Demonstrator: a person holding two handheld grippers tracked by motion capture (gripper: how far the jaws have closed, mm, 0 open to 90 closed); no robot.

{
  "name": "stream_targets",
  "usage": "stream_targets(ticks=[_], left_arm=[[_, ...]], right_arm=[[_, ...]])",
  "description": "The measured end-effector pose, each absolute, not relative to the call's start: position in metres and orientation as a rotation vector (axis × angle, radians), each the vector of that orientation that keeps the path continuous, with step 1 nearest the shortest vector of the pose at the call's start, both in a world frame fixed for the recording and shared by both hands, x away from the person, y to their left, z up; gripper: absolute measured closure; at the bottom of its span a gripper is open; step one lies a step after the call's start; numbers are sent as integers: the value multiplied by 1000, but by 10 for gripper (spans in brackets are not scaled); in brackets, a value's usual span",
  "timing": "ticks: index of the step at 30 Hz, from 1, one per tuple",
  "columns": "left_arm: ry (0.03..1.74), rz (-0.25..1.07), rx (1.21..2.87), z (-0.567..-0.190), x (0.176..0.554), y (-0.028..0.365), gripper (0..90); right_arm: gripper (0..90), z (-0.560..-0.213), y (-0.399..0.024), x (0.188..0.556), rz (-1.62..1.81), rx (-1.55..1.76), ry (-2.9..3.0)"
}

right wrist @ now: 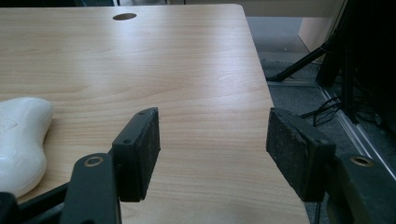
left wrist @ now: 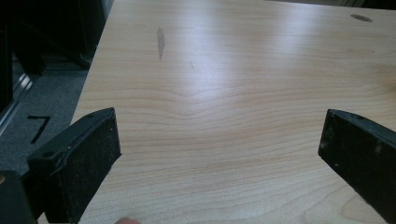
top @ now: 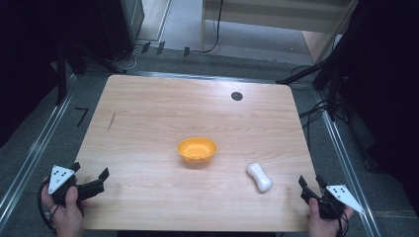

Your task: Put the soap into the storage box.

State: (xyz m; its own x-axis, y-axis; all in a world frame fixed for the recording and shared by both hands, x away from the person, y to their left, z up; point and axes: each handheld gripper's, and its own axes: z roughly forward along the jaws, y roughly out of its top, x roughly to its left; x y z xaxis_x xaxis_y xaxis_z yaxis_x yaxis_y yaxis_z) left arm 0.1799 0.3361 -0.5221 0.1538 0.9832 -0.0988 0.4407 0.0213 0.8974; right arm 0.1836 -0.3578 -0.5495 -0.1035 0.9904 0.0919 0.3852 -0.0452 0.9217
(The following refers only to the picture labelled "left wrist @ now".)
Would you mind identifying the black metal stand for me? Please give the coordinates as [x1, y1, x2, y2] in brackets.
[0, 0, 114, 110]

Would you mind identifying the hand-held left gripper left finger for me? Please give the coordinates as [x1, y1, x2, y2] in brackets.
[26, 106, 122, 224]

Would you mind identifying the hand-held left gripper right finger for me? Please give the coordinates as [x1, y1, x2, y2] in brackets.
[318, 108, 396, 224]

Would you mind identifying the silver metal floor rail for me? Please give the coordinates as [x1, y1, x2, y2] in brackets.
[0, 73, 35, 134]

